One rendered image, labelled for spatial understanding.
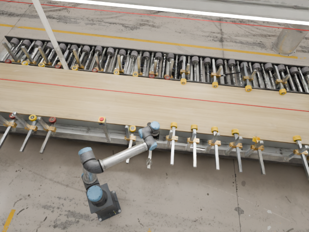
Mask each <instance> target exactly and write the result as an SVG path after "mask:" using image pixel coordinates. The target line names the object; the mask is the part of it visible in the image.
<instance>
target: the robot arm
mask: <svg viewBox="0 0 309 232"><path fill-rule="evenodd" d="M159 129H160V124H159V123H158V122H157V121H153V122H151V124H150V125H148V126H146V127H144V128H142V129H139V131H138V133H139V136H140V138H143V140H144V142H142V143H140V144H137V145H135V146H133V147H130V148H128V149H126V150H123V151H121V152H119V153H116V154H114V155H112V156H110V157H107V158H105V159H103V160H100V159H98V160H96V158H95V156H94V154H93V151H92V149H91V147H86V148H83V149H81V150H80V151H79V152H78V154H79V156H80V161H81V164H82V168H83V174H82V175H81V177H82V180H83V183H84V185H85V188H86V191H87V196H88V198H89V200H90V201H91V203H92V204H93V205H94V206H96V207H100V206H103V205H104V204H105V203H106V202H107V199H108V195H107V193H106V191H105V190H103V189H102V188H101V186H100V184H99V181H98V179H97V174H100V173H103V172H104V171H105V169H107V168H109V167H112V166H114V165H116V164H118V163H120V162H122V161H124V160H126V159H129V158H131V157H133V156H135V155H138V154H140V153H142V152H144V151H147V150H150V151H152V150H153V149H155V148H156V147H157V143H156V141H157V140H159V134H160V132H159Z"/></svg>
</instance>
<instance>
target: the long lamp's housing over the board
mask: <svg viewBox="0 0 309 232"><path fill-rule="evenodd" d="M86 1H96V2H106V3H116V4H125V5H135V6H148V7H158V8H168V9H177V10H187V11H197V12H210V13H220V14H229V15H239V16H249V17H262V18H272V19H281V20H291V21H301V22H309V7H308V6H296V8H294V7H293V6H294V5H285V4H275V3H265V2H255V1H246V0H86Z"/></svg>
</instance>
